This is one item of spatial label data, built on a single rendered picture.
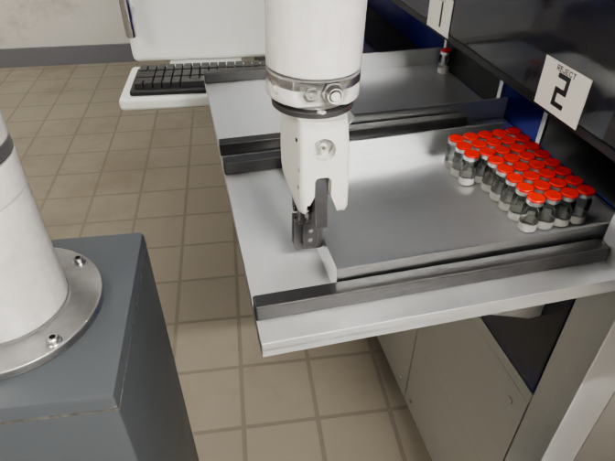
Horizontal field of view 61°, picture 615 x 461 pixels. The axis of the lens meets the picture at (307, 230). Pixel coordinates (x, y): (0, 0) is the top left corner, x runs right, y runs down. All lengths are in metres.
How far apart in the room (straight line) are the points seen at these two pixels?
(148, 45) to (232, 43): 0.21
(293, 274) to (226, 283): 1.30
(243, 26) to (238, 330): 0.91
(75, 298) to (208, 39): 0.92
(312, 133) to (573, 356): 0.47
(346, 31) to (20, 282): 0.37
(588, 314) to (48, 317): 0.61
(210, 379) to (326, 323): 1.10
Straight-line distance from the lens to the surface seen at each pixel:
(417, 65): 1.15
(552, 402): 0.84
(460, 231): 0.66
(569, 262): 0.65
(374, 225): 0.65
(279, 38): 0.44
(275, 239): 0.63
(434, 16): 1.00
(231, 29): 1.39
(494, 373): 0.96
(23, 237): 0.54
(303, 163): 0.47
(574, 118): 0.69
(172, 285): 1.89
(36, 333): 0.60
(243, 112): 0.93
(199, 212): 2.22
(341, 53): 0.44
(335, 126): 0.46
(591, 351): 0.74
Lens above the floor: 1.27
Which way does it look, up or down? 38 degrees down
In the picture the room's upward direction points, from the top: straight up
